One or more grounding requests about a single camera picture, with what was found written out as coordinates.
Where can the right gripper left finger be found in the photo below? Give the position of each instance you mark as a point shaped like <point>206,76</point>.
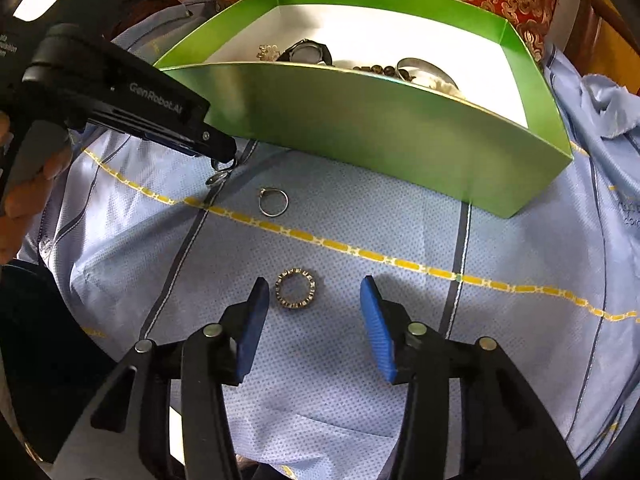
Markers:
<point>161,414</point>

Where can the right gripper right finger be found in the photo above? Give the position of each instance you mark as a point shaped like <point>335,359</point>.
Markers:
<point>506,431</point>

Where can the dark wooden chair frame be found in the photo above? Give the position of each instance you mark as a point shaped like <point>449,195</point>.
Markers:
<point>602,43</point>

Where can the person's left hand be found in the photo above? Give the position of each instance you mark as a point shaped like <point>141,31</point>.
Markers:
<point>27,200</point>

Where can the light blue plaid cloth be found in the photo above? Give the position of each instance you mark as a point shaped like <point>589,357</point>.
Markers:
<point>133,243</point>

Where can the silver metal bangle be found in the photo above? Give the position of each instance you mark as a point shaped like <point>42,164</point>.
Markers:
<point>421,66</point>

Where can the small gold charm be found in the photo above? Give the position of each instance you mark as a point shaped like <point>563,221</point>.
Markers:
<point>268,53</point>

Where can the silver interlinked rings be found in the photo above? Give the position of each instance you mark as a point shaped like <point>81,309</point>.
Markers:
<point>220,172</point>

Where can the green cardboard box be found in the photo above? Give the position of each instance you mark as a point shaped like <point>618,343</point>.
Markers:
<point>497,148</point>

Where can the black wristwatch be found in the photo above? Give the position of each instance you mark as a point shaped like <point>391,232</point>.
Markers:
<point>307,51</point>

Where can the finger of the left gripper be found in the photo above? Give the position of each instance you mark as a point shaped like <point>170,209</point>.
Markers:
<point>199,141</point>

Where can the white chunky wristwatch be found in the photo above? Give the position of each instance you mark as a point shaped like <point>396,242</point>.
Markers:
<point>438,85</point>

